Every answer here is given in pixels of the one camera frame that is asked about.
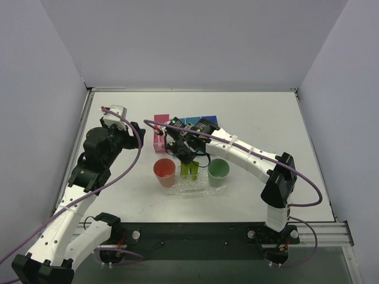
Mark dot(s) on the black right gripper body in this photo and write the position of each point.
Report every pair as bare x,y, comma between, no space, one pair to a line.
187,157

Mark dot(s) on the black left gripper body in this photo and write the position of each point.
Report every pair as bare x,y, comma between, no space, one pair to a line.
137,136

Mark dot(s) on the large green toothpaste tube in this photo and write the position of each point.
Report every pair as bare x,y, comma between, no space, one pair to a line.
184,170

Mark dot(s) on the small green toothpaste tube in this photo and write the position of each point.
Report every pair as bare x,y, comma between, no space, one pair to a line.
194,167

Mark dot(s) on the orange plastic cup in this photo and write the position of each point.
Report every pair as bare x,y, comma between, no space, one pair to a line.
164,170

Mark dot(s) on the pink toothbrush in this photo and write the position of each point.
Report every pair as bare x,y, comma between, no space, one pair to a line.
160,142

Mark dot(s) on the green plastic cup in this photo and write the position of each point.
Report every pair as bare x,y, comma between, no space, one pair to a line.
218,171

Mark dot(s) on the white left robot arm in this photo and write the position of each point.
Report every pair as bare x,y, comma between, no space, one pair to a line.
55,256

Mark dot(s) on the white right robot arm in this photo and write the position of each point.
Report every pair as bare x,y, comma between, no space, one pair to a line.
205,137

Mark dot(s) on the clear textured tray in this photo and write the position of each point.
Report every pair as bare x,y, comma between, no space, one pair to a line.
214,191

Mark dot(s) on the teal drawer bin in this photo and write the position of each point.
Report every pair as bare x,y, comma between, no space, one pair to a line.
177,122

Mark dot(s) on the light blue drawer bin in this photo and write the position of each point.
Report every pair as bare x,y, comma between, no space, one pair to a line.
192,120

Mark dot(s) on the pink drawer bin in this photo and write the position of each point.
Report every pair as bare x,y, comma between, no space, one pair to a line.
162,118

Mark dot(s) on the dark blue drawer bin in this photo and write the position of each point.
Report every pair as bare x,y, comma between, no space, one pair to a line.
211,118

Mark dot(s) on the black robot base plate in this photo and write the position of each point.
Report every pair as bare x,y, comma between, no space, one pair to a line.
137,241

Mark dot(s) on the aluminium table frame rail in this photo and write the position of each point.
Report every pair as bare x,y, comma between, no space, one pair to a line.
270,121

